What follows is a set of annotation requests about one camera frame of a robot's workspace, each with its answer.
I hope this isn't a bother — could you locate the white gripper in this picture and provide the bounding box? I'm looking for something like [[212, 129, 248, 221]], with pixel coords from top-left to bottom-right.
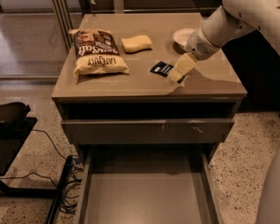
[[168, 26, 219, 82]]

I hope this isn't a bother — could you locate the dark blue rxbar wrapper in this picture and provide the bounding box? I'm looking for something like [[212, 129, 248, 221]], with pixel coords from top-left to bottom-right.
[[150, 62, 185, 84]]

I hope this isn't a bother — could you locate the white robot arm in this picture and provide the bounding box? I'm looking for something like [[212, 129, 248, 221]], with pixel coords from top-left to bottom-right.
[[169, 0, 280, 224]]

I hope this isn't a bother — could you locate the closed grey top drawer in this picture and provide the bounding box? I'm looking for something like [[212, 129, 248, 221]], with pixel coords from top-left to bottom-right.
[[62, 119, 234, 145]]

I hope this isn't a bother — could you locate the grey drawer cabinet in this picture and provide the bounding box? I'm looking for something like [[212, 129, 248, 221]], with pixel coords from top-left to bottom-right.
[[50, 12, 248, 224]]

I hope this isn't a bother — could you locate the open grey middle drawer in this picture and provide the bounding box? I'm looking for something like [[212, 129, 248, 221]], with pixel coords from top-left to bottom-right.
[[74, 149, 224, 224]]

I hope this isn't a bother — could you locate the white paper bowl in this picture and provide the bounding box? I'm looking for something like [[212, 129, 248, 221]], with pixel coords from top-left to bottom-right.
[[173, 28, 194, 48]]

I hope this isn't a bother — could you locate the yellow sponge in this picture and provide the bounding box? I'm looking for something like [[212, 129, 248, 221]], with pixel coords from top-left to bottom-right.
[[121, 35, 153, 53]]

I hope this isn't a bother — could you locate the brown yellow chip bag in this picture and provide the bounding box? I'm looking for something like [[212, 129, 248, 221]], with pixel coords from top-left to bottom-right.
[[69, 29, 129, 77]]

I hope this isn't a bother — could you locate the black power strip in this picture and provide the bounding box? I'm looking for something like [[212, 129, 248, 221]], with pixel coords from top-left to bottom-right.
[[45, 156, 73, 224]]

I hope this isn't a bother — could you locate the black side table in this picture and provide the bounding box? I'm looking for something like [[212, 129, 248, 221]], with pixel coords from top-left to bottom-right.
[[0, 102, 57, 198]]

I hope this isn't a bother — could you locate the black floor cable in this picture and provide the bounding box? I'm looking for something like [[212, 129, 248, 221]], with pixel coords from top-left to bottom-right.
[[32, 128, 68, 161]]

